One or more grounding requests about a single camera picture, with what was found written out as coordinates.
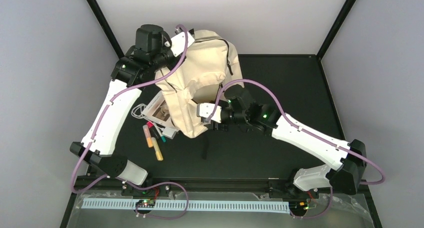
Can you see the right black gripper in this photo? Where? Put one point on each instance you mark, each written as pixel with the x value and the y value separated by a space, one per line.
pixel 218 127

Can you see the beige canvas backpack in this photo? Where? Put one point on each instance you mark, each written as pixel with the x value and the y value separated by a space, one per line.
pixel 210 62

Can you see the orange highlighter pen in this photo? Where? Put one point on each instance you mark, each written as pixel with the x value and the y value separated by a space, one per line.
pixel 148 137

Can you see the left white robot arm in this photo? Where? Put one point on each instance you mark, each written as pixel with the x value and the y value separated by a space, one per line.
pixel 153 49

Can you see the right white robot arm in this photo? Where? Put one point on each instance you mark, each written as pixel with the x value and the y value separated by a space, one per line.
pixel 344 163

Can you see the white coffee cover book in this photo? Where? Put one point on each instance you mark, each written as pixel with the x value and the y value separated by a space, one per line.
pixel 157 111

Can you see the pink highlighter pen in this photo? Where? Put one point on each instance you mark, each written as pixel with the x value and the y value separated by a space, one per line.
pixel 150 124

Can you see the yellow highlighter pen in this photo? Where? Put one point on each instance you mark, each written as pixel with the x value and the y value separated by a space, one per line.
pixel 157 150

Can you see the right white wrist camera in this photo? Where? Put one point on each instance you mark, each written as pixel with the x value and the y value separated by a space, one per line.
pixel 204 110

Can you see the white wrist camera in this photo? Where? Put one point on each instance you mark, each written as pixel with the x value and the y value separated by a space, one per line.
pixel 204 110
pixel 178 43

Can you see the white charger with cable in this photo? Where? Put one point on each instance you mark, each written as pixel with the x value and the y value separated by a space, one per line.
pixel 168 132

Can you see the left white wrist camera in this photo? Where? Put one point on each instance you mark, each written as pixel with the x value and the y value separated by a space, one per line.
pixel 178 43

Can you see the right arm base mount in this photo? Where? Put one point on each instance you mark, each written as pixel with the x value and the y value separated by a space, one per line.
pixel 286 190

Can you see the light blue slotted cable duct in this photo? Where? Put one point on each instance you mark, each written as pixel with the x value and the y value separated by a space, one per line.
pixel 193 205

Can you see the black frame post left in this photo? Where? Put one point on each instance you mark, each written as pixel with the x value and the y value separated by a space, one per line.
pixel 98 13

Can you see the black frame post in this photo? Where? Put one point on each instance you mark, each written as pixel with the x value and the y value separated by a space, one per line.
pixel 340 18
pixel 98 13

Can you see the black frame post right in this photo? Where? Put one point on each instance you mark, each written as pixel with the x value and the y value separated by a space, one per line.
pixel 340 18

